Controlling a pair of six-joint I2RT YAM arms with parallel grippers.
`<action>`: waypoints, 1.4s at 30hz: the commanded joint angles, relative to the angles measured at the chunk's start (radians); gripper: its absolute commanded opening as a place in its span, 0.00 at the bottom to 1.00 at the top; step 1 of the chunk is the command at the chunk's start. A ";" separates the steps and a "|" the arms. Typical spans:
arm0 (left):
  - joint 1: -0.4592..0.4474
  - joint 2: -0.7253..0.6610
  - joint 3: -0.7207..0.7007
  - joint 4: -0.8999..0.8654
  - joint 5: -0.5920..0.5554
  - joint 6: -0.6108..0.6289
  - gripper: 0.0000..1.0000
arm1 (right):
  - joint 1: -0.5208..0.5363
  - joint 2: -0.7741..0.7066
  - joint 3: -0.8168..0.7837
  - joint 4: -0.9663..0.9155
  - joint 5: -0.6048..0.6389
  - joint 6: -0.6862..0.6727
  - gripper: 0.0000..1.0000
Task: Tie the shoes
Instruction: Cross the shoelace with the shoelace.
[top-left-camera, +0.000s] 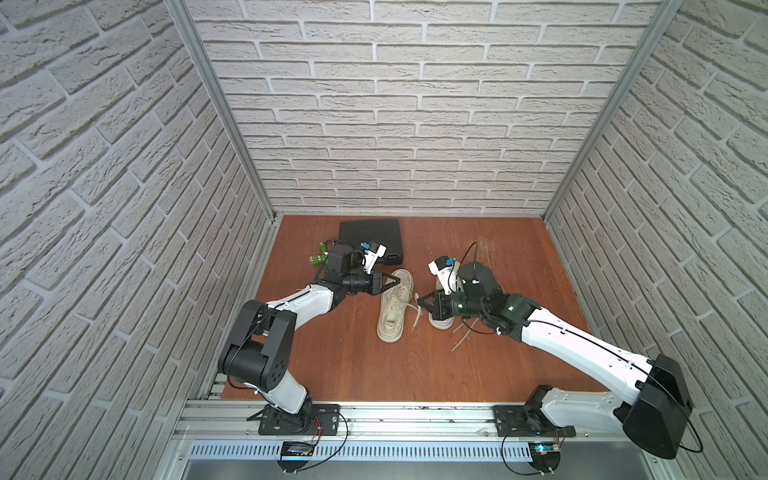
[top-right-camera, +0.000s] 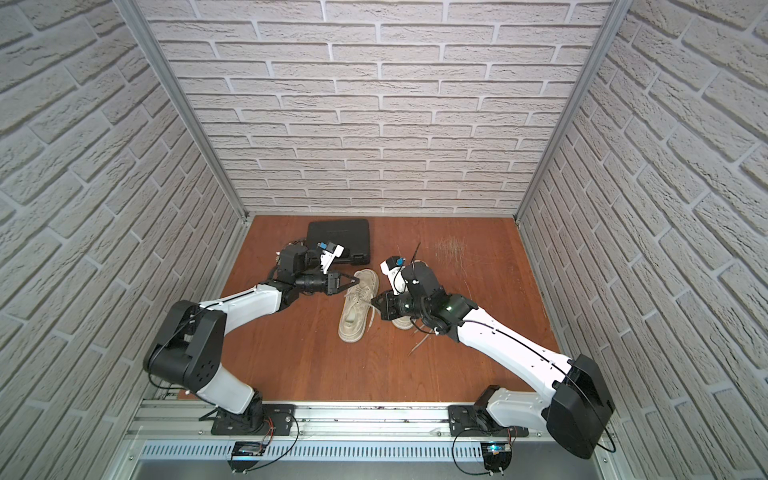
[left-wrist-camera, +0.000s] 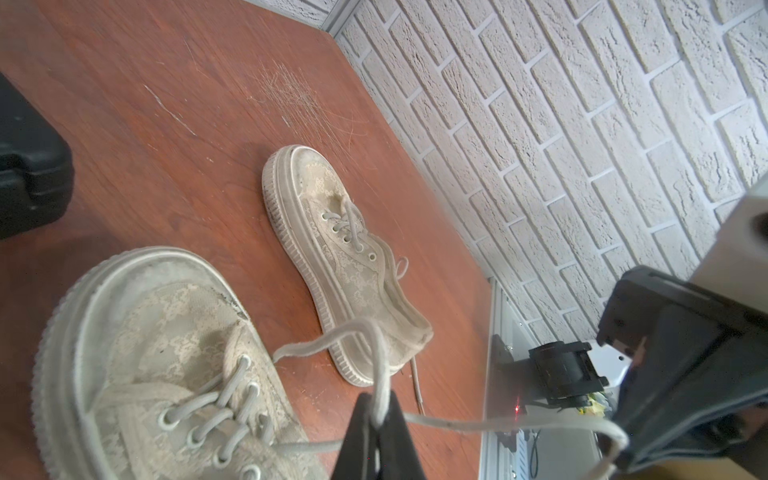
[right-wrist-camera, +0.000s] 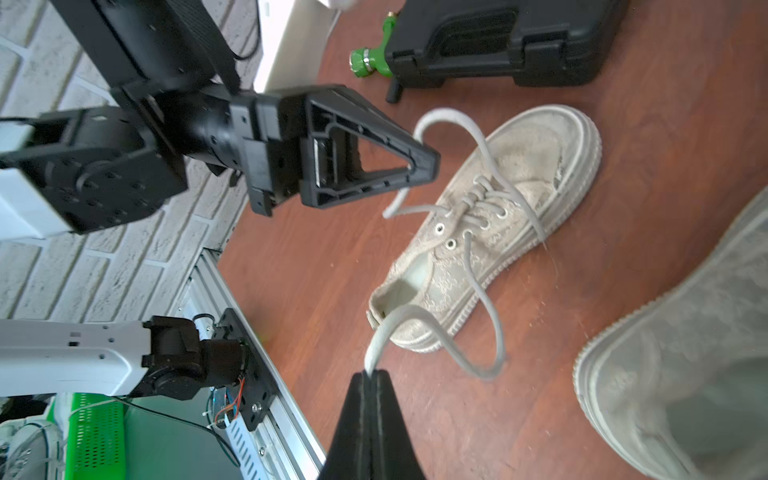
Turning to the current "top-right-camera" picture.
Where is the beige sneaker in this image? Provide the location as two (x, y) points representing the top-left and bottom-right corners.
(391, 259), (434, 355)
(338, 269), (379, 343)

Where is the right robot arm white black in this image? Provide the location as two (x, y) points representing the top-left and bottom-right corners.
(372, 256), (615, 459)

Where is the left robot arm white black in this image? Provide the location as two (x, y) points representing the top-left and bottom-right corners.
(143, 241), (359, 435)

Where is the black plastic tool case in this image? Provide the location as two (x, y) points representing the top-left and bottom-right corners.
(306, 218), (371, 265)

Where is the right controller board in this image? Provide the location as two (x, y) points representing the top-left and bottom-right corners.
(480, 442), (513, 476)

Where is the controller board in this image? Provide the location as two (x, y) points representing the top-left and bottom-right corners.
(480, 442), (513, 476)
(228, 442), (267, 473)

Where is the left controller board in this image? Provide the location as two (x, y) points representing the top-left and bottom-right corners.
(228, 442), (267, 473)

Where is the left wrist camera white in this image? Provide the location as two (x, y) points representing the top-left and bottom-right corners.
(317, 241), (345, 274)

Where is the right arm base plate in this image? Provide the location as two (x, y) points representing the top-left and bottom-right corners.
(447, 404), (529, 438)

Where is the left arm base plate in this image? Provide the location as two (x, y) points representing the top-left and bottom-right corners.
(211, 402), (297, 436)

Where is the aluminium front rail frame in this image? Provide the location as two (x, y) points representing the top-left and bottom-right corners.
(106, 400), (629, 479)

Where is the left corner aluminium post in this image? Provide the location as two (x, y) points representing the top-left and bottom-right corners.
(113, 0), (250, 222)

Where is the corner aluminium post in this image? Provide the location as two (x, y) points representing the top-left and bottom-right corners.
(113, 0), (250, 222)
(514, 0), (635, 222)

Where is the right corner aluminium post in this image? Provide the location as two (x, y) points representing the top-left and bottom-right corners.
(514, 0), (635, 222)

